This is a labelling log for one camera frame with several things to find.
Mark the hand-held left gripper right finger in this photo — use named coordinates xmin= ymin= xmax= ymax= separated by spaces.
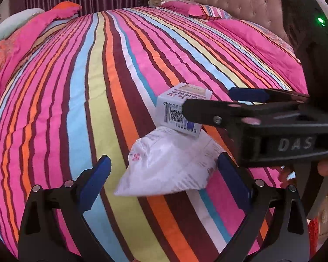
xmin=216 ymin=152 xmax=311 ymax=262

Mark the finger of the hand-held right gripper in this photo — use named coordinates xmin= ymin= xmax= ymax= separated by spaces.
xmin=229 ymin=87 xmax=310 ymax=105
xmin=182 ymin=98 xmax=304 ymax=130

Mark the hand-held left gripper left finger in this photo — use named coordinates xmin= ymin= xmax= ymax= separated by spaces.
xmin=18 ymin=154 xmax=118 ymax=262

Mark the white box with blue label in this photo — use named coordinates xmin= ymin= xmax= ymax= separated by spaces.
xmin=156 ymin=83 xmax=213 ymax=139

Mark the white plastic packet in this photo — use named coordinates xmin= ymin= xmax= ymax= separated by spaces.
xmin=114 ymin=126 xmax=226 ymax=197

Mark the large pink pillow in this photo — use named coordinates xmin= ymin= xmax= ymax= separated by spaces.
xmin=208 ymin=19 xmax=301 ymax=63

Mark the striped bed sheet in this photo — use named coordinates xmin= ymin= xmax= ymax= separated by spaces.
xmin=0 ymin=5 xmax=309 ymax=262

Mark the striped pink pillow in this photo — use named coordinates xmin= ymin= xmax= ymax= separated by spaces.
xmin=161 ymin=1 xmax=233 ymax=20

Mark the pink quilt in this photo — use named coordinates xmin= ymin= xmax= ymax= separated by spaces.
xmin=0 ymin=1 xmax=82 ymax=110

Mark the white cloth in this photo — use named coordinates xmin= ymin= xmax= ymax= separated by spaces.
xmin=0 ymin=8 xmax=45 ymax=51

